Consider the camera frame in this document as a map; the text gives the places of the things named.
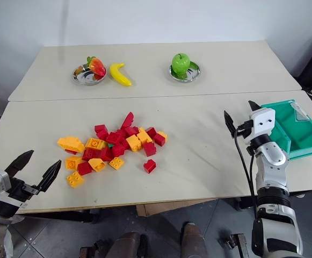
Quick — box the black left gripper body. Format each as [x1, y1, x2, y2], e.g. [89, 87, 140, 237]
[9, 177, 42, 208]

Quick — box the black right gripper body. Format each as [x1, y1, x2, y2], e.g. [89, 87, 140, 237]
[237, 120, 253, 140]

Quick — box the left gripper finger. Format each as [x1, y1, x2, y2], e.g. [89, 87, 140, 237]
[4, 149, 35, 180]
[36, 160, 62, 194]

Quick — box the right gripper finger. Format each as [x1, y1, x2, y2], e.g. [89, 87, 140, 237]
[223, 110, 237, 138]
[248, 100, 262, 113]

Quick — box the green plastic storage bin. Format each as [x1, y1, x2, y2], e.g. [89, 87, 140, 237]
[260, 99, 312, 161]

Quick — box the steel plate under apple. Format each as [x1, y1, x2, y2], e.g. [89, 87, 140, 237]
[168, 60, 201, 83]

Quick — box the green toy apple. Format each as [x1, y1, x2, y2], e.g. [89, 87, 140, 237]
[171, 52, 191, 74]

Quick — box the steel plate under strawberry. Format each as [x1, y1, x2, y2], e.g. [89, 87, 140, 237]
[70, 64, 108, 86]

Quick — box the red toy strawberry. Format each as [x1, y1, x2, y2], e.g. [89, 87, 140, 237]
[85, 55, 107, 76]

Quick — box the yellow toy banana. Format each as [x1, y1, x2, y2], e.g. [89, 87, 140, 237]
[109, 62, 133, 87]

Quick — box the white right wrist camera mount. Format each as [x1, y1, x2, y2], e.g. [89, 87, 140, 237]
[248, 107, 276, 142]

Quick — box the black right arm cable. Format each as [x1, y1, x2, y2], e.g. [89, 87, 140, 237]
[233, 125, 259, 216]

